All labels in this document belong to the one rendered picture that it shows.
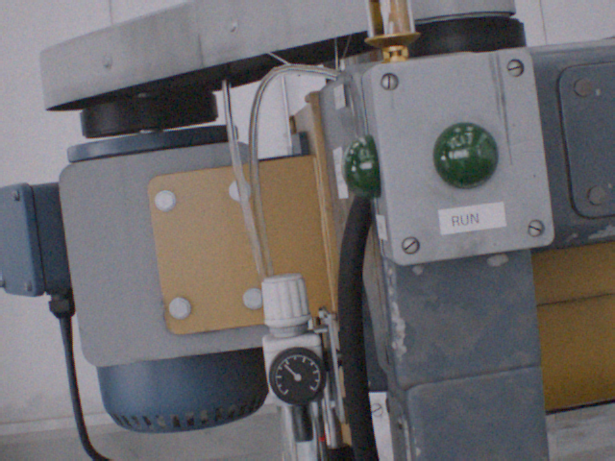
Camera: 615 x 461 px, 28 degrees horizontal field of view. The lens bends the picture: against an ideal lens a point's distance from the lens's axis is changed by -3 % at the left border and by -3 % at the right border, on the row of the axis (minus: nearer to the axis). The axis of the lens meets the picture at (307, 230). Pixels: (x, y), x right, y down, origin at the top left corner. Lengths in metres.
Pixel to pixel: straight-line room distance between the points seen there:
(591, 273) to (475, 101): 0.34
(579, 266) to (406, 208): 0.34
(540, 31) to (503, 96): 5.43
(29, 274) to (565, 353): 0.42
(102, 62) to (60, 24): 4.87
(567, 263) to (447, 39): 0.22
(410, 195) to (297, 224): 0.43
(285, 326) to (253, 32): 0.20
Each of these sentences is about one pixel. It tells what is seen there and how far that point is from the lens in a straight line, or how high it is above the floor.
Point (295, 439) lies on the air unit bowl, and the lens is 0.83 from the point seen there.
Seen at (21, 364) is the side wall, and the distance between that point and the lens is 5.91.
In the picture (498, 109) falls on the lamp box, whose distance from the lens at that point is 0.57.
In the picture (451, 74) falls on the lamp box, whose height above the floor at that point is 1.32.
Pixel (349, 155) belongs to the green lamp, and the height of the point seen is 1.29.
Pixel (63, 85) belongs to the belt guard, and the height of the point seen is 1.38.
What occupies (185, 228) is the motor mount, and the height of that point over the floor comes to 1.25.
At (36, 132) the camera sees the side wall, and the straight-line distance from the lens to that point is 5.84.
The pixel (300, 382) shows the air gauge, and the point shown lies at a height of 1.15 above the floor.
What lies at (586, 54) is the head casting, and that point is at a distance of 0.64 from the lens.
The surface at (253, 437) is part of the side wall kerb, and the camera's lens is 5.86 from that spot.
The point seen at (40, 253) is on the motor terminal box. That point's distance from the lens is 1.01.
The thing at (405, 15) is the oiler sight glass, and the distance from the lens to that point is 0.64.
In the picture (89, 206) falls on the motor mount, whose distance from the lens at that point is 1.00.
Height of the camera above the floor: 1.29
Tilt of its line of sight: 3 degrees down
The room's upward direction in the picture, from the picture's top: 7 degrees counter-clockwise
